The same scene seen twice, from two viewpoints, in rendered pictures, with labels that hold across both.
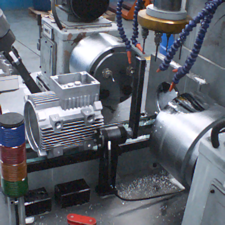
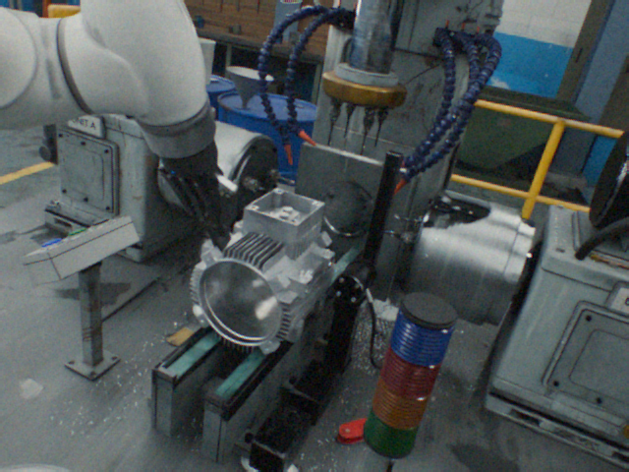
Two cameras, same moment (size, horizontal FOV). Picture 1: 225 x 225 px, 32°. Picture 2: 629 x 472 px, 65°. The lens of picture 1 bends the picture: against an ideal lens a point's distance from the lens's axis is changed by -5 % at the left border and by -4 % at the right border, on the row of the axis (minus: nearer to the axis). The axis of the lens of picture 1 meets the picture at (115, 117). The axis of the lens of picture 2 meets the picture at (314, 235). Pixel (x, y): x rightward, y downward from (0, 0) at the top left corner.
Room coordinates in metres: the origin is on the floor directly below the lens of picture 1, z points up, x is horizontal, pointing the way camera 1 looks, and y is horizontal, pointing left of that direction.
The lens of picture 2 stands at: (0.46, 0.59, 1.49)
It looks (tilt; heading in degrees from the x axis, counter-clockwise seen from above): 26 degrees down; 321
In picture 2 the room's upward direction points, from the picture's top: 10 degrees clockwise
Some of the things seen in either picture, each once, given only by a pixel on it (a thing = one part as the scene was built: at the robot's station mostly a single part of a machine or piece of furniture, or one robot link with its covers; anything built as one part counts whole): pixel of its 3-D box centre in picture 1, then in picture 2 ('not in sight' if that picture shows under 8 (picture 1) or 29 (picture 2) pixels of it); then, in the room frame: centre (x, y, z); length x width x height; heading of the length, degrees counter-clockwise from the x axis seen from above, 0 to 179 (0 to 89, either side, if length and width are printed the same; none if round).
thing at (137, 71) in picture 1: (136, 98); (379, 216); (1.07, -0.05, 1.12); 0.04 x 0.03 x 0.26; 120
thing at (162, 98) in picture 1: (167, 102); (346, 210); (1.30, -0.18, 1.02); 0.15 x 0.02 x 0.15; 30
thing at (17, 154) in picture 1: (12, 148); (411, 363); (0.72, 0.22, 1.14); 0.06 x 0.06 x 0.04
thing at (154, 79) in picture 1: (180, 110); (351, 217); (1.33, -0.23, 0.97); 0.30 x 0.11 x 0.34; 30
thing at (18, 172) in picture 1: (13, 165); (401, 393); (0.72, 0.22, 1.10); 0.06 x 0.06 x 0.04
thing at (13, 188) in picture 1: (14, 181); (392, 422); (0.72, 0.22, 1.05); 0.06 x 0.06 x 0.04
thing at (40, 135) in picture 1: (61, 120); (266, 277); (1.10, 0.16, 1.02); 0.20 x 0.19 x 0.19; 122
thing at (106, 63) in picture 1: (100, 63); (204, 170); (1.56, 0.08, 1.04); 0.37 x 0.25 x 0.25; 30
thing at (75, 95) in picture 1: (74, 90); (283, 223); (1.12, 0.13, 1.11); 0.12 x 0.11 x 0.07; 122
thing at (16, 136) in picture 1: (11, 130); (422, 330); (0.72, 0.22, 1.19); 0.06 x 0.06 x 0.04
